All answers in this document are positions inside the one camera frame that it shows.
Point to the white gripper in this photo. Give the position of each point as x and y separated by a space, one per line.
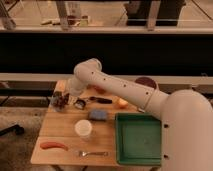
75 86

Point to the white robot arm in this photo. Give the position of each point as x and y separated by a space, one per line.
186 116

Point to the white plastic cup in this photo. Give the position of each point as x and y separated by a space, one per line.
83 128

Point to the red bowl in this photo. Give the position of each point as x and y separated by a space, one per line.
99 90

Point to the blue sponge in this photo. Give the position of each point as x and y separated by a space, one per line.
96 114

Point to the wooden table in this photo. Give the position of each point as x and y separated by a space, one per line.
59 127

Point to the yellow apple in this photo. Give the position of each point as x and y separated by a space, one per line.
122 103

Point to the orange sausage toy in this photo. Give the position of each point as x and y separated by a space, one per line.
47 145

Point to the metal fork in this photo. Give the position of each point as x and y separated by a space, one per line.
86 153

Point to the purple bowl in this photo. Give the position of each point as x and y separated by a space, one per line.
146 81

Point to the green plastic tray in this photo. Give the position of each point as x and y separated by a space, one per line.
137 139

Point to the black handled peeler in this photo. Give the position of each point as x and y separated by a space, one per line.
80 103

